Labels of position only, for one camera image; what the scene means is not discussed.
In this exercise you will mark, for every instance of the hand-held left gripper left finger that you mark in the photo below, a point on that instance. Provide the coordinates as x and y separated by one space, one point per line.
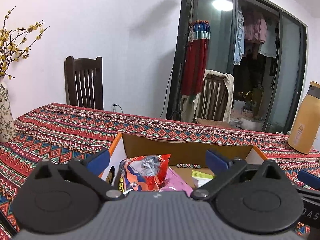
98 160

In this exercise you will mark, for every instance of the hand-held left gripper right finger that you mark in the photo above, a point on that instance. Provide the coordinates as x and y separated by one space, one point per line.
217 161

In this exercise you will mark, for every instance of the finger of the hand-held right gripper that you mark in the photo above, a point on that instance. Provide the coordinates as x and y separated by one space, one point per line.
309 176
308 192

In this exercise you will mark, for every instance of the long green white snack packet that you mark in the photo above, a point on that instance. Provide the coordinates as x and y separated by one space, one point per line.
201 176

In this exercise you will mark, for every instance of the orange cardboard box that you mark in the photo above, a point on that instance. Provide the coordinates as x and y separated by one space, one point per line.
175 152

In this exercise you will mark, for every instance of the red chips bag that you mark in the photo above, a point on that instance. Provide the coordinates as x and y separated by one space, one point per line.
142 172

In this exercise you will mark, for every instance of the purple snack packet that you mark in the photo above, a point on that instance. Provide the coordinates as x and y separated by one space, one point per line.
175 182

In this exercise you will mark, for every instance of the white fluffy object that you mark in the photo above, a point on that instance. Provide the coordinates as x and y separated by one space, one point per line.
252 125

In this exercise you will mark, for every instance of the yellow thermos jug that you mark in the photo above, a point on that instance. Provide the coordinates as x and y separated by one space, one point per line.
303 125

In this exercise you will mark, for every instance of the light wooden chair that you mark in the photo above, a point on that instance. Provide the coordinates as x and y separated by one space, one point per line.
213 100

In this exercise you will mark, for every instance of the dark wooden chair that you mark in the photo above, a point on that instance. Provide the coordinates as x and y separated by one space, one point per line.
83 85

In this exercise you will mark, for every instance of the chair with cream cloth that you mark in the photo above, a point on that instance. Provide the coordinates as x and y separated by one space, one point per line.
228 85

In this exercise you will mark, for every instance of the red tassel hanging ornament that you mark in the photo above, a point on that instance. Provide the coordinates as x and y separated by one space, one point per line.
196 62

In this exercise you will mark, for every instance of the floral patterned vase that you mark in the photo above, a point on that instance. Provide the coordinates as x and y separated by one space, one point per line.
6 115

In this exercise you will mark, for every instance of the sliding glass door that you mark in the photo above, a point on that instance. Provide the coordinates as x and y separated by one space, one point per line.
220 42

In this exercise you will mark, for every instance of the light blue hanging shirt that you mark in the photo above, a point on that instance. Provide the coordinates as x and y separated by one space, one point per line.
238 40

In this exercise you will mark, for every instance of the white hanging garment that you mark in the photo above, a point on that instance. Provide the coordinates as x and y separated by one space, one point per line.
268 45

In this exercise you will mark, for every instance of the pink hanging garment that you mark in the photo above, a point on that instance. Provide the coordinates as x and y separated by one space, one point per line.
255 30

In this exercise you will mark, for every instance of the yellow blossom branches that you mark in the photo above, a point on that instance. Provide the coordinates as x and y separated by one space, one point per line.
15 47

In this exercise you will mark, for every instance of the wall outlet with plug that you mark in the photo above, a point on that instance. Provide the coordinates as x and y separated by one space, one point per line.
115 107

